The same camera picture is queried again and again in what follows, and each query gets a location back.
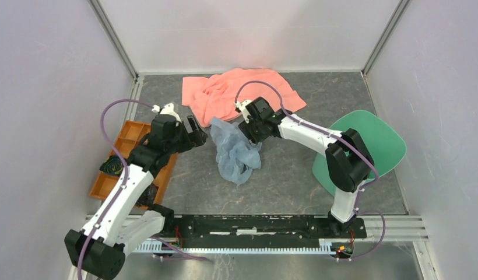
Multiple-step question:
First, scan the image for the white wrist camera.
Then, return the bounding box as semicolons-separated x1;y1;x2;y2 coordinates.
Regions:
234;99;252;124
151;103;182;123

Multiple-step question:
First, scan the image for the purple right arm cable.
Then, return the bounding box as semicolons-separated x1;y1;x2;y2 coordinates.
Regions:
234;80;386;262

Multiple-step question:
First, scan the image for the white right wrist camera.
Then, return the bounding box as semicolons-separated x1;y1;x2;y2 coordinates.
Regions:
234;99;252;124

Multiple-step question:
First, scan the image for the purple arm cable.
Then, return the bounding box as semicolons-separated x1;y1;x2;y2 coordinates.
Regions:
77;99;159;280
234;80;386;262

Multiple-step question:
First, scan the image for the orange wooden divided tray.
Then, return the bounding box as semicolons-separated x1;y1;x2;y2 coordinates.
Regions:
88;120;180;211

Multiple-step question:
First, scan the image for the green trash bin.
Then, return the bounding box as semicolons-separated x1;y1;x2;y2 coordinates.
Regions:
312;110;407;197

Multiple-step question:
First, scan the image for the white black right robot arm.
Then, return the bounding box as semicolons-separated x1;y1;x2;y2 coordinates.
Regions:
234;97;375;238

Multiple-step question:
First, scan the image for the white cable duct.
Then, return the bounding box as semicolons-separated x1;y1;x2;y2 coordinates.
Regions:
133;239;347;256

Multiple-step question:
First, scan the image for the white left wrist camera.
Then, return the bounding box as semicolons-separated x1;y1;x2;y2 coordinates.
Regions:
151;103;182;123

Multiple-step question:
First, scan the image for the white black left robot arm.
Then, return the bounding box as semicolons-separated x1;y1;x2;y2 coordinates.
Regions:
64;113;207;279

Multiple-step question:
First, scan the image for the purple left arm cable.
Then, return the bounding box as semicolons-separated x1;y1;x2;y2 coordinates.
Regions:
77;99;159;280

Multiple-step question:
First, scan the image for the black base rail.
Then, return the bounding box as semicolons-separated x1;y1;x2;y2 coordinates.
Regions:
157;215;367;249

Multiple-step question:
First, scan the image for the pink cloth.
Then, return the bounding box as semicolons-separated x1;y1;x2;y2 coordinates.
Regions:
182;68;307;127

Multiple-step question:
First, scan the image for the translucent blue trash bag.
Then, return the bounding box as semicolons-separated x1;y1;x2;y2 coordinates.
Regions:
210;117;262;186

